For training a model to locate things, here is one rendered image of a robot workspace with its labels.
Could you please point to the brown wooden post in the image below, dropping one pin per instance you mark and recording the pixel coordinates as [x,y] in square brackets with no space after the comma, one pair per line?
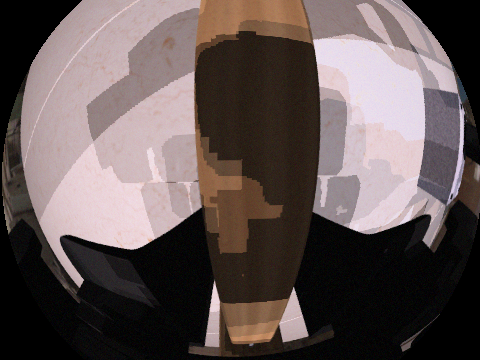
[227,348]

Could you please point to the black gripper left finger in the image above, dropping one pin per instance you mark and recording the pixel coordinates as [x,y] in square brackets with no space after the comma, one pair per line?
[172,274]

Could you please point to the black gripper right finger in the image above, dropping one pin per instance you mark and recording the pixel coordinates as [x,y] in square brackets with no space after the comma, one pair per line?
[339,262]

